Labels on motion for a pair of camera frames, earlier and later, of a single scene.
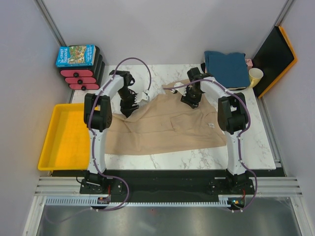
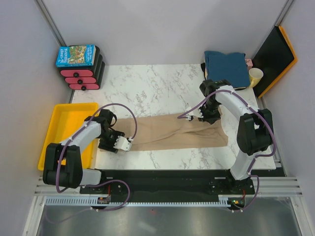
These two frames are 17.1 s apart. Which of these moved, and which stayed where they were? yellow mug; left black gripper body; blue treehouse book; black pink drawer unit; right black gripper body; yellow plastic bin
Moved: right black gripper body; left black gripper body
Stayed: black pink drawer unit; yellow plastic bin; blue treehouse book; yellow mug
